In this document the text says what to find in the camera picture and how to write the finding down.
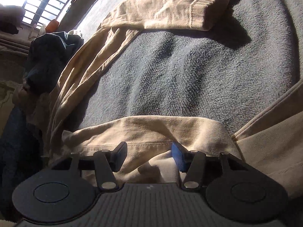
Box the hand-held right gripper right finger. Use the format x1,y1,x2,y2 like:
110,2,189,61
172,142,251,191

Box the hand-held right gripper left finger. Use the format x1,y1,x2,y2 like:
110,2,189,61
51,141,128,191

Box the beige pants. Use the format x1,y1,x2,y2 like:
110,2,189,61
46,0,303,199

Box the blue quilt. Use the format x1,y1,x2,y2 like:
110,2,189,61
0,106,46,218

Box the blue denim jeans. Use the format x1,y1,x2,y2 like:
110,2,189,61
25,31,84,94

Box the cream hoodie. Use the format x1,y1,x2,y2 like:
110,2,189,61
0,80,31,110

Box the orange container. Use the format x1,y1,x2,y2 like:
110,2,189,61
45,20,59,32

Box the beige curtain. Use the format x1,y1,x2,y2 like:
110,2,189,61
0,32,32,56

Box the barred window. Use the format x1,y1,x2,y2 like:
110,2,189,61
0,0,83,32

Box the dark cloth bundle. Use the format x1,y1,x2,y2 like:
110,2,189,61
0,5,26,35

